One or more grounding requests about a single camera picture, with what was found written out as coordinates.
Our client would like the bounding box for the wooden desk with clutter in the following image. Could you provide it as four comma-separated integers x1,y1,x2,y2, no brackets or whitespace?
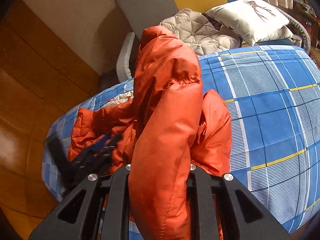
293,0,319,68

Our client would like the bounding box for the white printed pillow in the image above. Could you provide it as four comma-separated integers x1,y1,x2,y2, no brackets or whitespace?
206,0,294,46

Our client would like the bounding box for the beige quilted blanket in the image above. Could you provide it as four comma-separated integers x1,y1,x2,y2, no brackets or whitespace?
160,8,241,56

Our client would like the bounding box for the orange down jacket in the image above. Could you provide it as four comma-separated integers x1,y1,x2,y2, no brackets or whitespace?
68,25,232,239

